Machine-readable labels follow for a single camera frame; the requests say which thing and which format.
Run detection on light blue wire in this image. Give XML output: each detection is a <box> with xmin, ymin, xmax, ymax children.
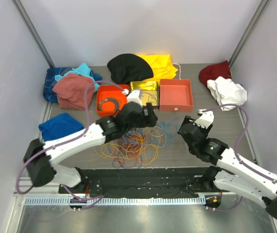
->
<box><xmin>145</xmin><ymin>93</ymin><xmax>180</xmax><ymax>149</ymax></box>

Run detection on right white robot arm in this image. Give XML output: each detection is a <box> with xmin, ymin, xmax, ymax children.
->
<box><xmin>178</xmin><ymin>112</ymin><xmax>277</xmax><ymax>219</ymax></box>

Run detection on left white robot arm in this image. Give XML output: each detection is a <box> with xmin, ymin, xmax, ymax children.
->
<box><xmin>23</xmin><ymin>102</ymin><xmax>158</xmax><ymax>194</ymax></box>

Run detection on orange plastic box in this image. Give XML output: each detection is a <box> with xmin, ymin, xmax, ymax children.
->
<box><xmin>97</xmin><ymin>85</ymin><xmax>127</xmax><ymax>117</ymax></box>

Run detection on gold metal tin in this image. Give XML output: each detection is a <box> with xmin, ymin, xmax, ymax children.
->
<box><xmin>130</xmin><ymin>81</ymin><xmax>160</xmax><ymax>109</ymax></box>

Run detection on salmon pink drawer box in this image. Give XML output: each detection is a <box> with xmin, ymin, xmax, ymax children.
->
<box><xmin>159</xmin><ymin>79</ymin><xmax>194</xmax><ymax>113</ymax></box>

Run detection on black cloth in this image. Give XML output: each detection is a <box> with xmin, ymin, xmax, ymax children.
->
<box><xmin>107</xmin><ymin>53</ymin><xmax>154</xmax><ymax>84</ymax></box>

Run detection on yellow cloth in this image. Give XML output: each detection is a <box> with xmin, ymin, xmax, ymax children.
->
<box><xmin>138</xmin><ymin>54</ymin><xmax>178</xmax><ymax>82</ymax></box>

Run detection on white cloth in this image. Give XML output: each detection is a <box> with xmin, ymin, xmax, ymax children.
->
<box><xmin>207</xmin><ymin>76</ymin><xmax>247</xmax><ymax>106</ymax></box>

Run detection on dark red cloth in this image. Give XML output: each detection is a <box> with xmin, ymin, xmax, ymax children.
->
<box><xmin>198</xmin><ymin>60</ymin><xmax>232</xmax><ymax>88</ymax></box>

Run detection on salmon red cloth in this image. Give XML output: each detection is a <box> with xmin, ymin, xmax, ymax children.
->
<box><xmin>53</xmin><ymin>73</ymin><xmax>93</xmax><ymax>110</ymax></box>

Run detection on light blue cloth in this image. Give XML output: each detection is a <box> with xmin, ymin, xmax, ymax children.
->
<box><xmin>53</xmin><ymin>62</ymin><xmax>102</xmax><ymax>95</ymax></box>

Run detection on royal blue cloth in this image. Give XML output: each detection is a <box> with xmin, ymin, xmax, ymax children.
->
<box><xmin>38</xmin><ymin>113</ymin><xmax>84</xmax><ymax>141</ymax></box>

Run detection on blue plaid cloth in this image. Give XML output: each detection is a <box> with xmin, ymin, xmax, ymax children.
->
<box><xmin>43</xmin><ymin>67</ymin><xmax>72</xmax><ymax>103</ymax></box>

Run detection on grey wire coil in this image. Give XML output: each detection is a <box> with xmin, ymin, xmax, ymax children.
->
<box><xmin>98</xmin><ymin>97</ymin><xmax>121</xmax><ymax>111</ymax></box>

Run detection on dark blue wire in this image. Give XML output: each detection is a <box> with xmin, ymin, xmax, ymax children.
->
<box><xmin>111</xmin><ymin>135</ymin><xmax>144</xmax><ymax>169</ymax></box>

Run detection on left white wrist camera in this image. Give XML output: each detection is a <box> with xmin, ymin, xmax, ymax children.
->
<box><xmin>121</xmin><ymin>89</ymin><xmax>143</xmax><ymax>107</ymax></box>

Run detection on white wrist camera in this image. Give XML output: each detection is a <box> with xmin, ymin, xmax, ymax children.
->
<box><xmin>195</xmin><ymin>109</ymin><xmax>214</xmax><ymax>129</ymax></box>
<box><xmin>121</xmin><ymin>89</ymin><xmax>143</xmax><ymax>107</ymax></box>

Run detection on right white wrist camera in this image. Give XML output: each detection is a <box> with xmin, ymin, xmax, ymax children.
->
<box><xmin>195</xmin><ymin>109</ymin><xmax>214</xmax><ymax>129</ymax></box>

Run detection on red wire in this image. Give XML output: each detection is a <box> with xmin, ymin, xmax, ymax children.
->
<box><xmin>116</xmin><ymin>133</ymin><xmax>151</xmax><ymax>161</ymax></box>

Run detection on yellow wire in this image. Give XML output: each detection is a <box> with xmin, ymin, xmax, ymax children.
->
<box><xmin>88</xmin><ymin>126</ymin><xmax>165</xmax><ymax>168</ymax></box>

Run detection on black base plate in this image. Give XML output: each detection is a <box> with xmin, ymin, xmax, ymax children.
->
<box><xmin>58</xmin><ymin>166</ymin><xmax>231</xmax><ymax>197</ymax></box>

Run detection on white slotted cable duct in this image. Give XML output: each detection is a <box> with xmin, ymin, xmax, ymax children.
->
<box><xmin>24</xmin><ymin>195</ymin><xmax>206</xmax><ymax>206</ymax></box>

